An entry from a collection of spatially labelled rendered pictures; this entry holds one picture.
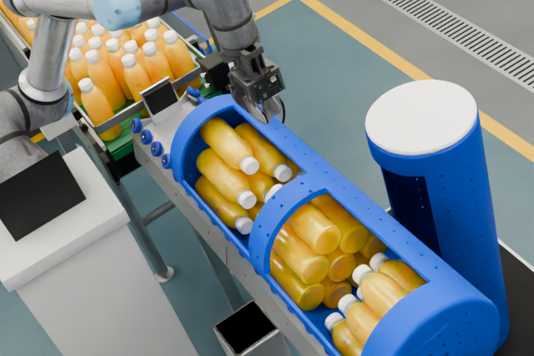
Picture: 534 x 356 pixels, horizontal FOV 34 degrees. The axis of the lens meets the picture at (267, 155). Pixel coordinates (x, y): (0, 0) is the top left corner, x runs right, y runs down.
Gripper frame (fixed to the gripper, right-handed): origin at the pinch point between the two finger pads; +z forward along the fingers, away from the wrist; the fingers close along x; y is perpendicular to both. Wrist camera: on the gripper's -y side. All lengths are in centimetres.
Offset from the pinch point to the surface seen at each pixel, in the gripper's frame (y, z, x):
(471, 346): 48, 33, 6
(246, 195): -14.5, 28.9, -5.5
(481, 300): 47, 23, 10
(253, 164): -17.6, 24.5, -0.4
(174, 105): -84, 46, 3
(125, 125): -96, 51, -11
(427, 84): -23, 38, 53
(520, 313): -7, 127, 60
